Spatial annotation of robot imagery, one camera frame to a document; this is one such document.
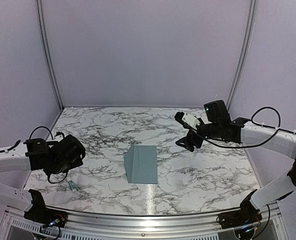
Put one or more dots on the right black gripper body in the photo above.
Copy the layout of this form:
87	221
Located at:
213	130

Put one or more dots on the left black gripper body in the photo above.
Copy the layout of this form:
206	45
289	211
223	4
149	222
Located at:
60	168

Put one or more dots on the white green glue stick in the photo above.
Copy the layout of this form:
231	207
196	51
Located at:
72	186

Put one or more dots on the blue-grey envelope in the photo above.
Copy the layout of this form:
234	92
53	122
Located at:
140	162

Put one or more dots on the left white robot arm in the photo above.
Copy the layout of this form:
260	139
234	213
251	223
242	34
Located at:
31	155

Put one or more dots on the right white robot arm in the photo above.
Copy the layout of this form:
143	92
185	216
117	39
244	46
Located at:
246	133

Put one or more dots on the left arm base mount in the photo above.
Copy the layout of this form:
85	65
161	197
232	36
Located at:
46	218

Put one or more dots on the aluminium front rail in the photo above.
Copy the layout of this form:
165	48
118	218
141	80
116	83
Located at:
99	226

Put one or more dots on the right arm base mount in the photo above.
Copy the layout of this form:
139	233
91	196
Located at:
237	218

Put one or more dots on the right aluminium corner post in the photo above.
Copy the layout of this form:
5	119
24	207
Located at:
243	53

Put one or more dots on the aluminium corner post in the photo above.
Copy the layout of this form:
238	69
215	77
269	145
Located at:
243	53
47	54

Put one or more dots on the left aluminium corner post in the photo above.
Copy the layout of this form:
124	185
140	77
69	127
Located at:
47	54

